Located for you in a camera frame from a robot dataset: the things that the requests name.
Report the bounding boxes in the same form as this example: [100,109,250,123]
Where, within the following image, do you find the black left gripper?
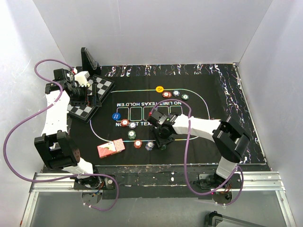
[71,84,101,107]

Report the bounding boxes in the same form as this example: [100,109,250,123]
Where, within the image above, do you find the blue poker chip stack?
[145,141,154,151]

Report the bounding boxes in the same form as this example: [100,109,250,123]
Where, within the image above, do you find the red poker chip stack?
[134,140,142,148]

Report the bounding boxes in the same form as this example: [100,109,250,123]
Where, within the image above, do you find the green chips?
[127,130,136,140]
[181,94,189,100]

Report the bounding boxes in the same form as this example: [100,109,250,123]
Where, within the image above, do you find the blue chips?
[172,90,180,97]
[129,122,137,129]

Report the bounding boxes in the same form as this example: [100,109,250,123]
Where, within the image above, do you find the red chips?
[121,119,129,127]
[162,91,172,98]

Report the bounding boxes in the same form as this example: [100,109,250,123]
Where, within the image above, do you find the blue small blind button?
[112,112,121,121]

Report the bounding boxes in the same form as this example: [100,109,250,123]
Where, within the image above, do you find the yellow big blind button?
[155,86,164,93]

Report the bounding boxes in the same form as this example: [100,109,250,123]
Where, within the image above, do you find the red playing card box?
[97,139,125,158]

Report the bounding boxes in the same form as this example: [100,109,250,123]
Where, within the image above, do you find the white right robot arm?
[148,110,251,188]

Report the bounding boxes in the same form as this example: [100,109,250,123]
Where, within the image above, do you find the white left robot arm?
[34,69,102,189]

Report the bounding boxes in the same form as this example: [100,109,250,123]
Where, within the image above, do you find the black white chess board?
[67,75,115,123]

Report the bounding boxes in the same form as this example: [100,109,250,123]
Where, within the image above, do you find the black chess board lid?
[80,47,101,76]

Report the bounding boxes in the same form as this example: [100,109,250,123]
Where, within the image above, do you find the black poker felt mat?
[68,64,266,166]

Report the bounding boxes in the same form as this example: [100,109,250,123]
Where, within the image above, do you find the black case bottom right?
[204,211,262,227]

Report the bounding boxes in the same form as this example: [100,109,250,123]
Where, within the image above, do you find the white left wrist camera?
[74,71,90,87]

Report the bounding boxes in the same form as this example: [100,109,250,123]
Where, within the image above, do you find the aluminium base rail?
[21,170,296,227]

